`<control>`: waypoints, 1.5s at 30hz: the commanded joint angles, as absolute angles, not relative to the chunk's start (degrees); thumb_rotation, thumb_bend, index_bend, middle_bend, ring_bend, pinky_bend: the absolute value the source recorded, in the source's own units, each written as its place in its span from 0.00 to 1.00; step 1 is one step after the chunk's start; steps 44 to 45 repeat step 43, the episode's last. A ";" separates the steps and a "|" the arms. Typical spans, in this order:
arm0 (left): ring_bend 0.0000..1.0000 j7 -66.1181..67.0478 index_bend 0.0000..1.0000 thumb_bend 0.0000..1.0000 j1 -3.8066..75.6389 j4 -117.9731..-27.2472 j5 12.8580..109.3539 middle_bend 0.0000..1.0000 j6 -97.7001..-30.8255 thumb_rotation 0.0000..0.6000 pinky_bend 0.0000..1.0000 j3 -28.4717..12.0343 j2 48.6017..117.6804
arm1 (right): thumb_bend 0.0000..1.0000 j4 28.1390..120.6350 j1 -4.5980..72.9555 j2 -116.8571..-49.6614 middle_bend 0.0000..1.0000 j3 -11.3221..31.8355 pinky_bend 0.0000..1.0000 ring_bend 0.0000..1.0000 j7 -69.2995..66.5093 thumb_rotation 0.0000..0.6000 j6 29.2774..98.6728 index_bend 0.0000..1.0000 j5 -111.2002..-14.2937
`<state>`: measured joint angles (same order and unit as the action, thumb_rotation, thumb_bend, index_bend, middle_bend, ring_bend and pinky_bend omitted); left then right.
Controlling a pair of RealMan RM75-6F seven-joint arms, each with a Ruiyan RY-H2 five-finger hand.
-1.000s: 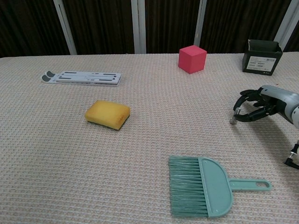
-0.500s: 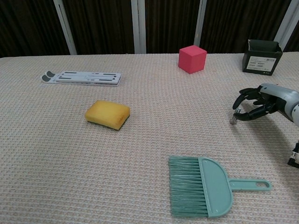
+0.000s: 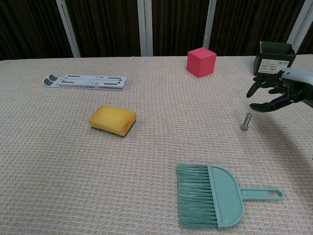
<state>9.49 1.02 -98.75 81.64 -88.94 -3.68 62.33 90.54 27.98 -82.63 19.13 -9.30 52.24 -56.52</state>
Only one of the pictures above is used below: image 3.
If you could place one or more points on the beige woven tablecloth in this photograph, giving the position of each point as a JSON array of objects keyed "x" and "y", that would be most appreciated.
[{"x": 73, "y": 159}]

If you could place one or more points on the teal hand brush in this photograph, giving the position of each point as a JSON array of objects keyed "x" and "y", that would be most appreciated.
[{"x": 222, "y": 195}]

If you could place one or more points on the red foam cube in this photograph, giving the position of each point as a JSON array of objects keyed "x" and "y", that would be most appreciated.
[{"x": 199, "y": 63}]

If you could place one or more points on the black open cardboard box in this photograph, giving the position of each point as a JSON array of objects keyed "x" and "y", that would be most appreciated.
[{"x": 271, "y": 61}]

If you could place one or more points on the dark brown curtain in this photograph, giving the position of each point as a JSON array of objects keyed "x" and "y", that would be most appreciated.
[{"x": 110, "y": 24}]

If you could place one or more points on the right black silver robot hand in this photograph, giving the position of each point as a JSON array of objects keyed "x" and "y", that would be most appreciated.
[{"x": 296, "y": 83}]

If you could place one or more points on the small silver bolt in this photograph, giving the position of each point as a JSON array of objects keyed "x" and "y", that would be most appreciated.
[{"x": 246, "y": 122}]

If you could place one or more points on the white folded laptop stand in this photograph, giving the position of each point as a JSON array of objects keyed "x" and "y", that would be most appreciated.
[{"x": 93, "y": 82}]

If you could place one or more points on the yellow sponge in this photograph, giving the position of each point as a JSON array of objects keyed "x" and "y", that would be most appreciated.
[{"x": 110, "y": 117}]

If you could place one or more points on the white frame post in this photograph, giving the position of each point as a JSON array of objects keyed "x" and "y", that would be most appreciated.
[
  {"x": 302, "y": 24},
  {"x": 145, "y": 27},
  {"x": 209, "y": 24},
  {"x": 68, "y": 27}
]

